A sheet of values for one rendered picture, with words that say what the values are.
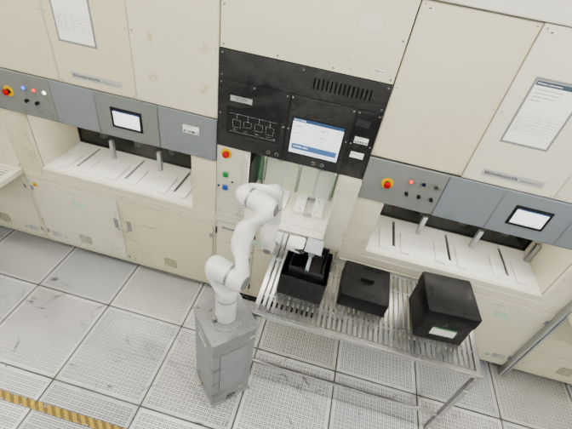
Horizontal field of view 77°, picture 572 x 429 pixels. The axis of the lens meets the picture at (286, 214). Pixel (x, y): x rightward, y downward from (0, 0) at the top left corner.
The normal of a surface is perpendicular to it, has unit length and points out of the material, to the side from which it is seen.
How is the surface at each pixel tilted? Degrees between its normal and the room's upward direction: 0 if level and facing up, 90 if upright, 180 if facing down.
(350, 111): 90
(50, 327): 0
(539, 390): 0
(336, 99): 90
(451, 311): 0
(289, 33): 91
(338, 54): 93
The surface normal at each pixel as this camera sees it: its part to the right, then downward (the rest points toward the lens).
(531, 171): -0.22, 0.61
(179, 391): 0.14, -0.76
